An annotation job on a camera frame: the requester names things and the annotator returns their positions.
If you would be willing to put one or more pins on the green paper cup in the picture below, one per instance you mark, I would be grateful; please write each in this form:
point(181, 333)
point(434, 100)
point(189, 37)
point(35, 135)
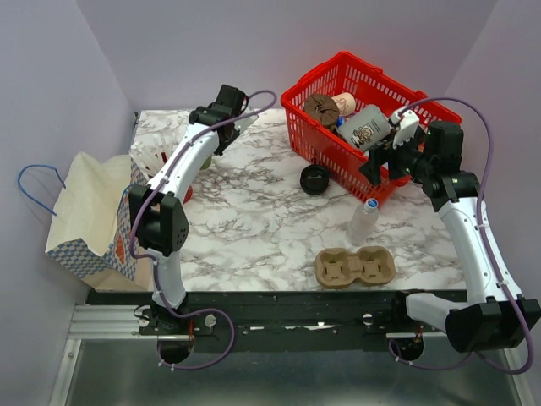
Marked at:
point(206, 164)

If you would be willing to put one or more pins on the red ribbed cup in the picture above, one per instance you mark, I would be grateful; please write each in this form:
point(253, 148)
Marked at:
point(188, 195)

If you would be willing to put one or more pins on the clear plastic bottle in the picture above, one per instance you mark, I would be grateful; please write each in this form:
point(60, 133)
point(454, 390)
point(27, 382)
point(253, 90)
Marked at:
point(363, 222)

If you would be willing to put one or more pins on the paper takeout bag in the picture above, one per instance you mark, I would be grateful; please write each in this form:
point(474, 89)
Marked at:
point(90, 228)

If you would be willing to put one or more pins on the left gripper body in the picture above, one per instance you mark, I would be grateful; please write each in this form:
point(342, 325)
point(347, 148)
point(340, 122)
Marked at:
point(226, 142)

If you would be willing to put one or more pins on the white straws bundle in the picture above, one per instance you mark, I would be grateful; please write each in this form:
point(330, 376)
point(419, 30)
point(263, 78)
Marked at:
point(151, 152)

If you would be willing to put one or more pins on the cardboard cup carrier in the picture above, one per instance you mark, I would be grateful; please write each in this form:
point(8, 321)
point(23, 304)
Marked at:
point(339, 268)

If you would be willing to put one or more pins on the brown cardboard disc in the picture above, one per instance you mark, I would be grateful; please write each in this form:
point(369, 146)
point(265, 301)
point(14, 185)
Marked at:
point(323, 109)

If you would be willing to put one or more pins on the grey coffee bag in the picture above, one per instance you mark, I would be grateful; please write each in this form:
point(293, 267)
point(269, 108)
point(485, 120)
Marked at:
point(366, 128)

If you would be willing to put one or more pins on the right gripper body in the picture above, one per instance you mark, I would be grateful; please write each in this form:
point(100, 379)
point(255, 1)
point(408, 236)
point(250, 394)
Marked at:
point(406, 159)

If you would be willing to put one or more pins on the red plastic basket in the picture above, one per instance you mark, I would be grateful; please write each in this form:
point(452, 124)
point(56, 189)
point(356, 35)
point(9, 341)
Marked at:
point(369, 85)

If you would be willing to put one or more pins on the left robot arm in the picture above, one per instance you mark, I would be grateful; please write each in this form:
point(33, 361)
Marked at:
point(159, 226)

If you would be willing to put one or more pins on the pink patterned cup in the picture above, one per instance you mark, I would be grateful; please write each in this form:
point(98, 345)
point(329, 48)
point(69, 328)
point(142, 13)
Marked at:
point(345, 103)

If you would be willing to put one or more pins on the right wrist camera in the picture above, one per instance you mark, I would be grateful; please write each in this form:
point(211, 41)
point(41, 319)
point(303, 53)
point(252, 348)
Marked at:
point(404, 122)

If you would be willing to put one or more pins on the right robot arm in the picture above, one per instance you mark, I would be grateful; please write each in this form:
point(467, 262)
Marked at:
point(495, 315)

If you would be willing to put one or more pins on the stack of black lids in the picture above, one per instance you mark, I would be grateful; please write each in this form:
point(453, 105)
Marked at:
point(314, 179)

